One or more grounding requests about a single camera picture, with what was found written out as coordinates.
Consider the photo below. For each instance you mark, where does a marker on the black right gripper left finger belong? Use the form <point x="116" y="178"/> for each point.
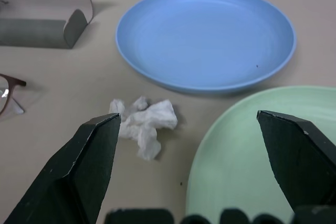
<point x="78" y="171"/>

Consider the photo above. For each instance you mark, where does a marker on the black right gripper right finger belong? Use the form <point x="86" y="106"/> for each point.
<point x="299" y="161"/>

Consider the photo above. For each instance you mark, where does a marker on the green round plate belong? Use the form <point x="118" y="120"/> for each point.
<point x="236" y="161"/>

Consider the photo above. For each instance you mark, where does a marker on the crumpled white tissue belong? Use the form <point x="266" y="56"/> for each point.
<point x="147" y="127"/>

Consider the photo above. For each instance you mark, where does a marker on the brown-framed eyeglasses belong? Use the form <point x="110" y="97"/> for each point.
<point x="8" y="93"/>

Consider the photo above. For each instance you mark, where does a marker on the blue round plate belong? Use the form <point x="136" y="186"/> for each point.
<point x="204" y="40"/>

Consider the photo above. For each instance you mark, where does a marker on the grey metal holder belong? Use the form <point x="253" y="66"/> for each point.
<point x="39" y="11"/>

